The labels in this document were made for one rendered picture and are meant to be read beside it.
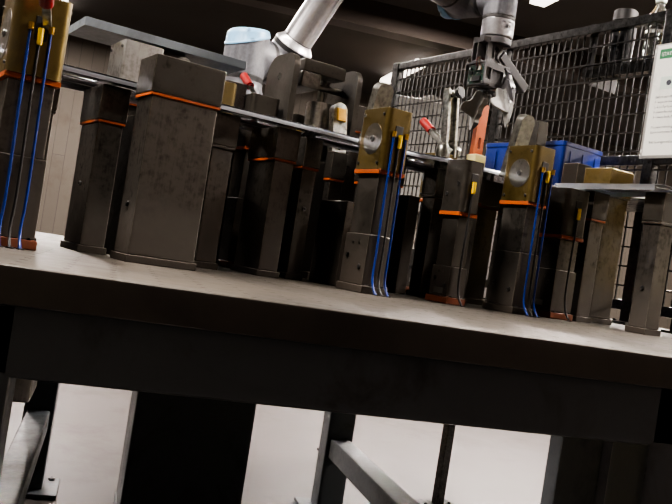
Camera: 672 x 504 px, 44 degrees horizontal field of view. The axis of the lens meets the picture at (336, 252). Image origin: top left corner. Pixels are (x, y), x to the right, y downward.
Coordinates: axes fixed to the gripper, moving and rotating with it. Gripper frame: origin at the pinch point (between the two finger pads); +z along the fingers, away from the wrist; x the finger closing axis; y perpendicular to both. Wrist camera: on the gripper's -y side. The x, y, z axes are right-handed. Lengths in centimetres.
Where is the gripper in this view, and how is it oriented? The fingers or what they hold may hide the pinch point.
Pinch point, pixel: (490, 127)
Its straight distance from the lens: 200.0
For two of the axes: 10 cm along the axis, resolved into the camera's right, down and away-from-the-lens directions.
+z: -1.4, 9.9, 0.0
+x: 5.2, 0.7, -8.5
